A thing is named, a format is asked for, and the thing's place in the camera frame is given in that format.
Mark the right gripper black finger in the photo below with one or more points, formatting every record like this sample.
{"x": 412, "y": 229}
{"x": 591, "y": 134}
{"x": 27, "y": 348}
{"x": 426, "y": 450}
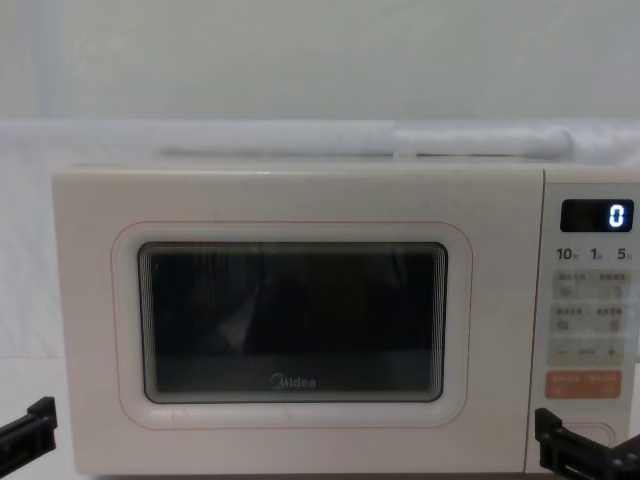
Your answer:
{"x": 555, "y": 440}

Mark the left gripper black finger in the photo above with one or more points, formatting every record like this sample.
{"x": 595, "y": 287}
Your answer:
{"x": 42, "y": 425}

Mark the white table cloth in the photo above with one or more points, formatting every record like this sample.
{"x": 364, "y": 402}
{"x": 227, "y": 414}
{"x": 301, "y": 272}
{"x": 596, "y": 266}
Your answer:
{"x": 25, "y": 380}

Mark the cream microwave oven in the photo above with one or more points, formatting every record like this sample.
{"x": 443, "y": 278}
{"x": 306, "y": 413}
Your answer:
{"x": 300, "y": 200}

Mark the white curtain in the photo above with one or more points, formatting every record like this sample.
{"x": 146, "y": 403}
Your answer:
{"x": 250, "y": 65}

